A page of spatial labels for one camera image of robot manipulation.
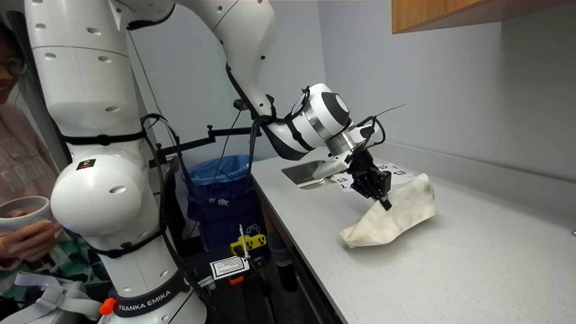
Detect person in pink top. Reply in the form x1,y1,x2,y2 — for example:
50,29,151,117
0,20,61,204

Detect yellow black clamp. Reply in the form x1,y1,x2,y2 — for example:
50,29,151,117
228,223,268,261

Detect white label tag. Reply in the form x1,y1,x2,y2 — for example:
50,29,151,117
206,256,251,283

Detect wooden wall cabinet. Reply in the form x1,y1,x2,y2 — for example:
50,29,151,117
390,0,576,36

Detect white cup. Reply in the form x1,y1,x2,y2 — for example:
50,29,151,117
0,195,52,232

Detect green plaid fabric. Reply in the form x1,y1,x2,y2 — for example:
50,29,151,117
0,232,115,303

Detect white printed paper sheets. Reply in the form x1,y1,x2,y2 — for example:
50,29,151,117
331,160,419,195

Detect grey white strap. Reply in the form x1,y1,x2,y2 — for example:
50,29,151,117
0,272,104,324

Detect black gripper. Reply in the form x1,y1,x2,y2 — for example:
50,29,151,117
347,148,394,213

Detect stained white towel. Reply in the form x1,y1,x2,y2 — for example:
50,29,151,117
338,171,437,250

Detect dark counter base cabinet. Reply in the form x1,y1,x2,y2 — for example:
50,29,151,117
253,178,349,324

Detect blue trash bin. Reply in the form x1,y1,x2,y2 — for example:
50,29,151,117
179,153,269,258

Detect steel sink basin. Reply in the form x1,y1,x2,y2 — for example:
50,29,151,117
278,159,329,189

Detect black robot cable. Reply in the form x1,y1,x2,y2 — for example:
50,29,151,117
138,65,386,259

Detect orange round button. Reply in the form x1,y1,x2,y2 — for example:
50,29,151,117
97,297,118,319

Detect bare human hand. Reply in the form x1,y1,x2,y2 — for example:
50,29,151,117
0,218,62,265

